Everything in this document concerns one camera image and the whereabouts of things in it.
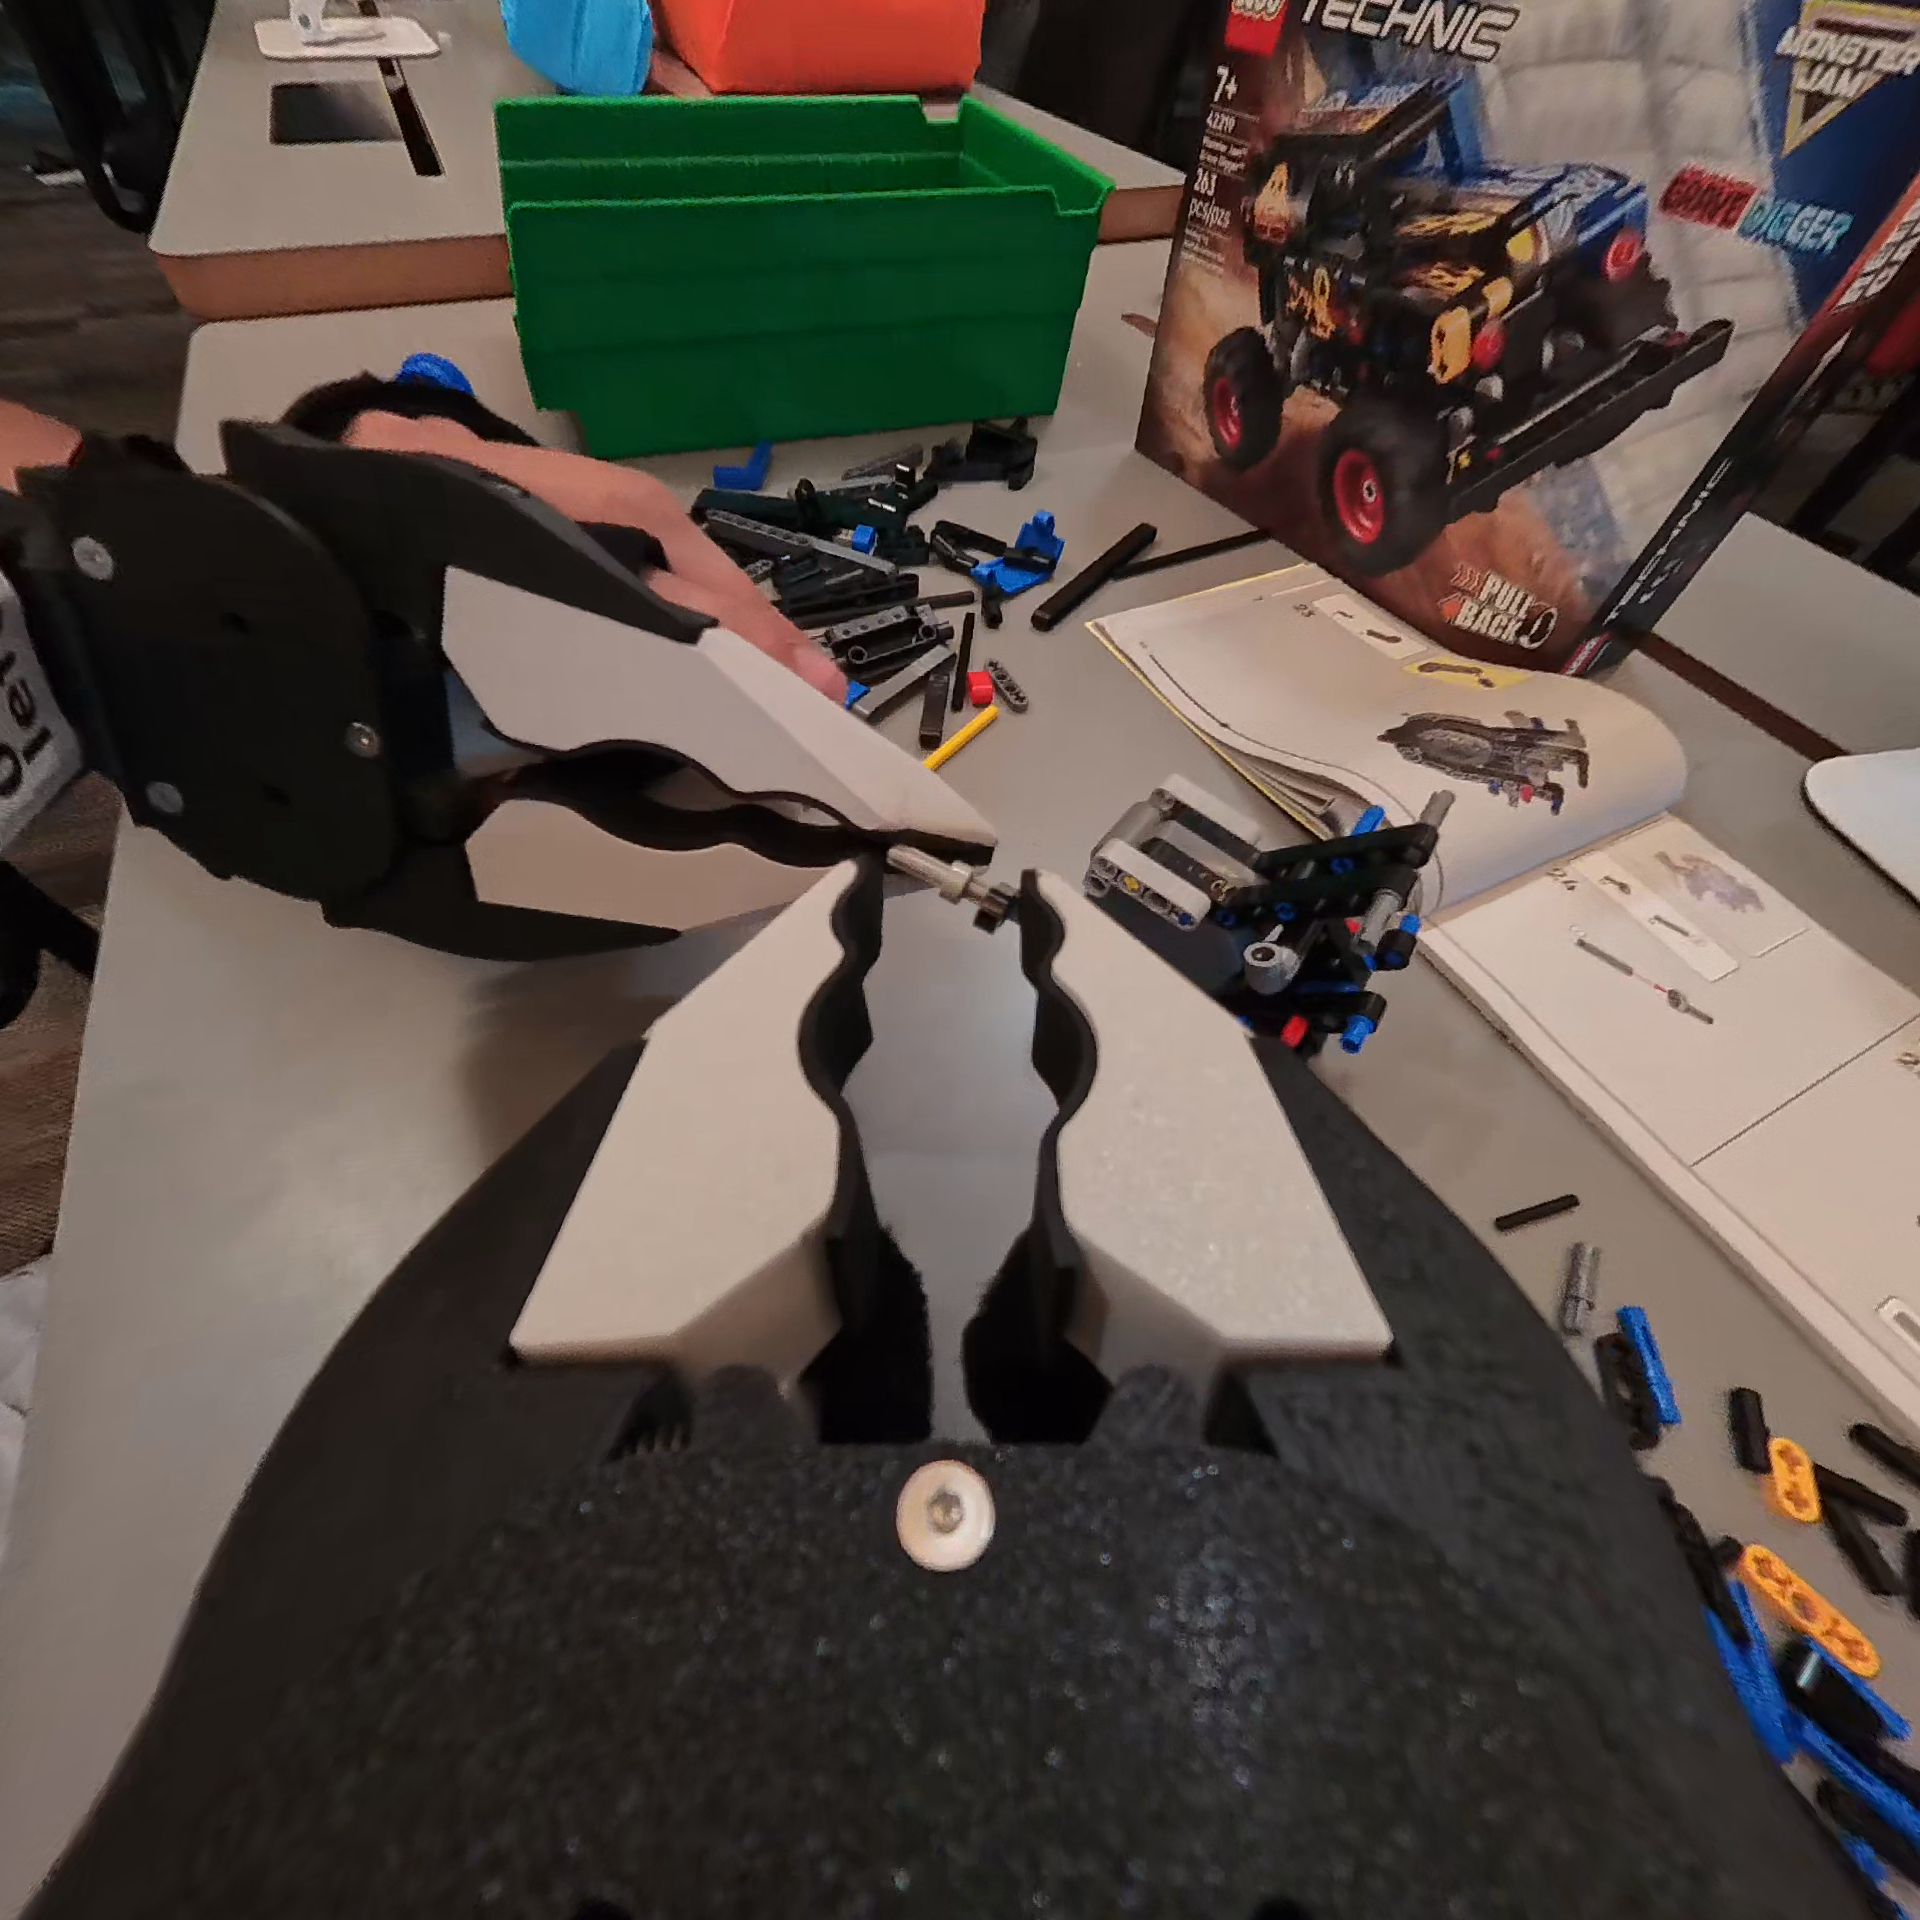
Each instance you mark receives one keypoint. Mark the pile of blue and black lego pieces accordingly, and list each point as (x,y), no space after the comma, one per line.
(1807,1612)

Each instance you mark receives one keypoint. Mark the light blue soft object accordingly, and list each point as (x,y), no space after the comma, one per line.
(576,38)

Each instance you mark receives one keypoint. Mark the white rounded flat object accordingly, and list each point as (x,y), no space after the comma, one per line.
(1873,825)

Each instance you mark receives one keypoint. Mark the partly built black lego assembly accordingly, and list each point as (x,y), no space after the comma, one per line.
(1305,901)

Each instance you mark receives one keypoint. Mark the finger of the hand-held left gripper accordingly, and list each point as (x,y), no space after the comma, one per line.
(600,863)
(750,720)

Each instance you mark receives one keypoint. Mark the metal lego axle with gear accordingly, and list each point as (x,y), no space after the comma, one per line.
(939,869)

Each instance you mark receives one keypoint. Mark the monster truck lego box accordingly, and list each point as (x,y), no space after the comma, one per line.
(1423,303)

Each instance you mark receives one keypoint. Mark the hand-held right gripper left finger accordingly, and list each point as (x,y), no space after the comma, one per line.
(690,1202)

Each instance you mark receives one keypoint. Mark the green plastic bin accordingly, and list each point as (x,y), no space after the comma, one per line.
(796,303)

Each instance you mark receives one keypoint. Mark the orange block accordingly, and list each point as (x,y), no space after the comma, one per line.
(825,38)

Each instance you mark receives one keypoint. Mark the red and black lego box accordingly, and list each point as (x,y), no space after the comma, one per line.
(1799,421)

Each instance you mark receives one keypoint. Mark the person's left forearm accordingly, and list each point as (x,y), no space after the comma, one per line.
(32,443)

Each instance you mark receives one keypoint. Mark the person's left hand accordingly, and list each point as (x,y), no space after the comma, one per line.
(629,496)

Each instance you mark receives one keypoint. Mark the white stand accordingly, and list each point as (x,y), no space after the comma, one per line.
(345,34)

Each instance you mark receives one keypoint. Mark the open lego instruction booklet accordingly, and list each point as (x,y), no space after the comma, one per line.
(1288,674)

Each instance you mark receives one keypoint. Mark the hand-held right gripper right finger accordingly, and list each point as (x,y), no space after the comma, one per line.
(1200,1202)

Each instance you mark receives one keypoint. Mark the pile of dark lego pieces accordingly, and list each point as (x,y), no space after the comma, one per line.
(870,623)

